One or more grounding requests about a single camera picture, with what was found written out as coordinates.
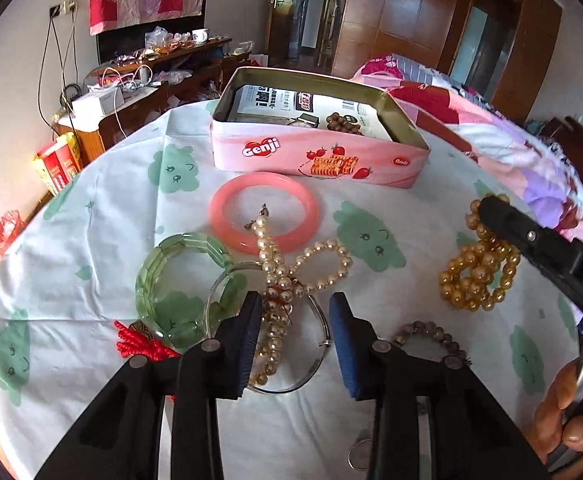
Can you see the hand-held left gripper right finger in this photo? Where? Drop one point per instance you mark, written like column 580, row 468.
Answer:
column 344, row 345

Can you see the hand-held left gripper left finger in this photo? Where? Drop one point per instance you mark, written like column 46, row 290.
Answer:
column 249, row 345

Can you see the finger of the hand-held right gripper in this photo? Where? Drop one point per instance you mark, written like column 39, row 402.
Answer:
column 516, row 232

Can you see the silver bangle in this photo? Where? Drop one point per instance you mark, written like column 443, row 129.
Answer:
column 301, row 384

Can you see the red knot tassel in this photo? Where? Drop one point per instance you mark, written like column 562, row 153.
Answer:
column 141, row 345

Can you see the pink bangle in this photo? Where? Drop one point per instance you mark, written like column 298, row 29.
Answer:
column 219, row 210

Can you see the pink tin box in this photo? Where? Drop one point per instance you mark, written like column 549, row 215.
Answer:
column 271, row 150

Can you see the person's right hand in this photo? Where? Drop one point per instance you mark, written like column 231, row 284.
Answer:
column 551, row 410

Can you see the patchwork bed quilt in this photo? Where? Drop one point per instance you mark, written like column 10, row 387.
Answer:
column 496, row 135

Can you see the dark wooden furniture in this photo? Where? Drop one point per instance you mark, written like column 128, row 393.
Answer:
column 581, row 150

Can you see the teal cloth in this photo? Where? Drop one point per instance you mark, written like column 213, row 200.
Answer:
column 535, row 126

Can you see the white green-printed tablecloth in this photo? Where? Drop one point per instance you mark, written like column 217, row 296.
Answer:
column 121, row 210

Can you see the wooden wardrobe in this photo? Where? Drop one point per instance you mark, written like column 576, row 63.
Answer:
column 396, row 35

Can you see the printed paper packet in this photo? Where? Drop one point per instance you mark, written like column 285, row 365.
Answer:
column 271, row 102

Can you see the wooden television cabinet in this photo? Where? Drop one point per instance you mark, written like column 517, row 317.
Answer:
column 136, row 110

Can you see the red and yellow boxes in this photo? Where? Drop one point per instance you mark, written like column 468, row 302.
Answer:
column 56, row 165

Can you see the red plastic bag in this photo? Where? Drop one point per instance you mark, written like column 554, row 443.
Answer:
column 6, row 232

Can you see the white paper bag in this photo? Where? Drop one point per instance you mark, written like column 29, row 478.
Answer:
column 257, row 61

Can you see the white box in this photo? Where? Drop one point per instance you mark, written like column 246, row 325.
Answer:
column 96, row 102

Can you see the white mug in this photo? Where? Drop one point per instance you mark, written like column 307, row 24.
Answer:
column 200, row 36

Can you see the clear plastic bags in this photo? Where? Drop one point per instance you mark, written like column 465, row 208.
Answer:
column 164, row 37

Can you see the wooden door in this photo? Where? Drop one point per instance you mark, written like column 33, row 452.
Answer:
column 284, row 10

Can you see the black television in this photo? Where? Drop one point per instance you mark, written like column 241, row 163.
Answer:
column 121, row 42

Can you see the red patchwork cloth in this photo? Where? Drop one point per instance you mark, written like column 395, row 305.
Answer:
column 146, row 0

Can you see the wall power outlet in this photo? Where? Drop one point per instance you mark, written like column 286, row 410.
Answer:
column 63, row 8

